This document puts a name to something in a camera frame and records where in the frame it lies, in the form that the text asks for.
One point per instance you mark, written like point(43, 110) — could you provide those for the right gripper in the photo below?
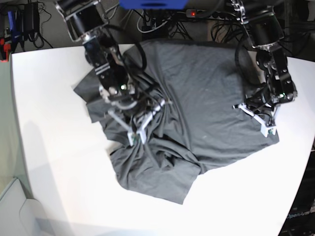
point(130, 106)

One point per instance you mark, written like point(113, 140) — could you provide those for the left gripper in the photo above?
point(262, 104)

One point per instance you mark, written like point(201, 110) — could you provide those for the grey t-shirt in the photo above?
point(197, 130)

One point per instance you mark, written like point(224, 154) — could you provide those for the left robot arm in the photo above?
point(263, 31)

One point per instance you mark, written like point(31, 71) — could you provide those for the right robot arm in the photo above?
point(88, 22)

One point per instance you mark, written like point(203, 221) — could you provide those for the blue box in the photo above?
point(153, 4)

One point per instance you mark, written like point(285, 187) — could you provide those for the red clamp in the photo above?
point(5, 49)

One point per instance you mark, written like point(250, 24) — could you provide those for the grey bin at table corner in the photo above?
point(20, 216)

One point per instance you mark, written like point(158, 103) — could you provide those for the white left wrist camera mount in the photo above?
point(266, 120)

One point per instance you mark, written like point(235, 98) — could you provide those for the black power strip red switch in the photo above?
point(194, 15)

